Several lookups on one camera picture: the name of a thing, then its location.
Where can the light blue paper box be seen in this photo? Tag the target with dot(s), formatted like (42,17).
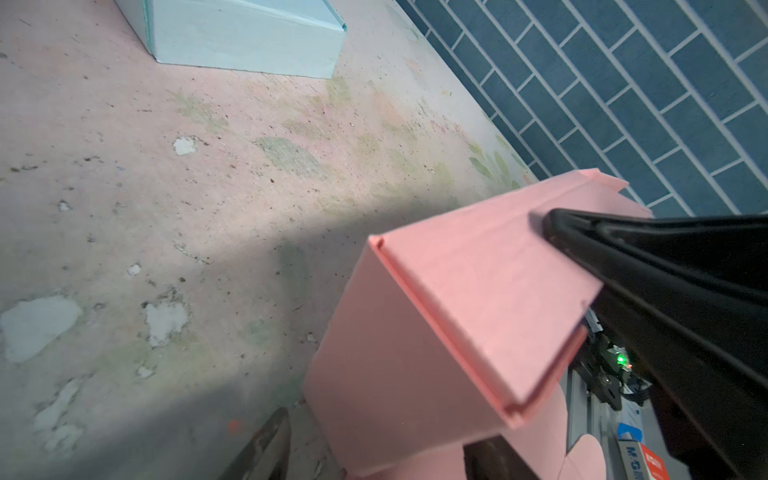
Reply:
(295,38)

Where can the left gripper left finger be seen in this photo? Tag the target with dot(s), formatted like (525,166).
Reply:
(266,455)

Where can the aluminium mounting rail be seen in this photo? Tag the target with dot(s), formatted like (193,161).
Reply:
(604,397)

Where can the pink paper box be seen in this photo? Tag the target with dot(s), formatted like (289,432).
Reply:
(456,327)

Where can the red blue pen package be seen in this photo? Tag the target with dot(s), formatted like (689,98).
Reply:
(640,463)

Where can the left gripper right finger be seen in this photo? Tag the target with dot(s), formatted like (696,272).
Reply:
(495,459)

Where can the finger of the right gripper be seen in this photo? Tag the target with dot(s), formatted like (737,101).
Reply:
(688,296)

